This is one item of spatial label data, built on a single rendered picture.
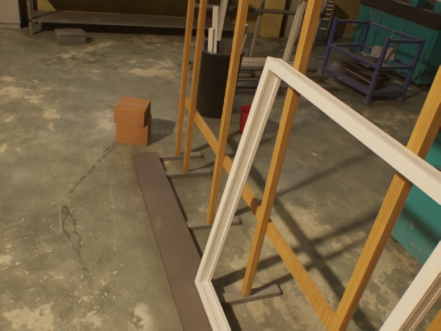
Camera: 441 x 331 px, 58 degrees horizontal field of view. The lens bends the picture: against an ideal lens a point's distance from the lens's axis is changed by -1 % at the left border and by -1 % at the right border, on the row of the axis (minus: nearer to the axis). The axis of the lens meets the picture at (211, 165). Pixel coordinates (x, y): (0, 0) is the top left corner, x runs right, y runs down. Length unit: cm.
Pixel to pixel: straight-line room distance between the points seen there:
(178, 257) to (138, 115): 164
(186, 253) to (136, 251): 34
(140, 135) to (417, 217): 250
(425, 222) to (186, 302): 175
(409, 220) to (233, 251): 131
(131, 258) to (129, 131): 156
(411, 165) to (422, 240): 205
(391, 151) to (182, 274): 171
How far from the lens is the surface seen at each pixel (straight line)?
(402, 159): 123
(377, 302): 294
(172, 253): 274
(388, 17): 847
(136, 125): 392
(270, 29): 908
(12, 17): 802
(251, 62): 642
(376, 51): 702
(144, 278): 265
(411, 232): 329
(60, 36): 709
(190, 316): 242
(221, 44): 494
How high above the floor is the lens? 195
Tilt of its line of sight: 31 degrees down
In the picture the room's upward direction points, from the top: 8 degrees clockwise
